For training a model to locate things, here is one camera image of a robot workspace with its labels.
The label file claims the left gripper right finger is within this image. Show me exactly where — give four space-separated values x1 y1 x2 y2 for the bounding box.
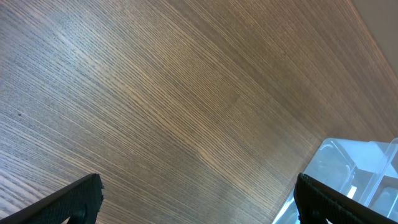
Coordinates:
294 173 397 224

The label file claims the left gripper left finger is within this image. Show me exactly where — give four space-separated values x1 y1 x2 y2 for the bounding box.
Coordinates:
1 174 104 224

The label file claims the left clear plastic container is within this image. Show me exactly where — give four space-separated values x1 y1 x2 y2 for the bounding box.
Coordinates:
272 137 398 224

